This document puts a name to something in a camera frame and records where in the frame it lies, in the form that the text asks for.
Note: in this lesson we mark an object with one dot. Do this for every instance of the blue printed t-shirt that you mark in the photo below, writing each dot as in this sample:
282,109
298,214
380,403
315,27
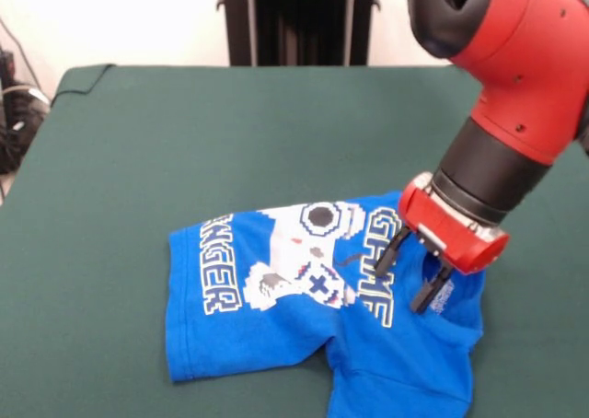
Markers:
221,335

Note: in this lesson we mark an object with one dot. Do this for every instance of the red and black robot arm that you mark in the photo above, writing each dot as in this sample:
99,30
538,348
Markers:
506,77

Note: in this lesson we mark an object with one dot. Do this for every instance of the small black box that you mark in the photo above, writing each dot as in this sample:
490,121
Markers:
7,68

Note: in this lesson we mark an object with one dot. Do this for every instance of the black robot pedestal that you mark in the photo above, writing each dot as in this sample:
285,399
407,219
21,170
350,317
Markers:
299,22

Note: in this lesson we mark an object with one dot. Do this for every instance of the dark green table cloth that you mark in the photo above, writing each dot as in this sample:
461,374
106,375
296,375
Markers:
138,160

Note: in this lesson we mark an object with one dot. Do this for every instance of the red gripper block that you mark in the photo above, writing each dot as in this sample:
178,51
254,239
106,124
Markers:
442,224

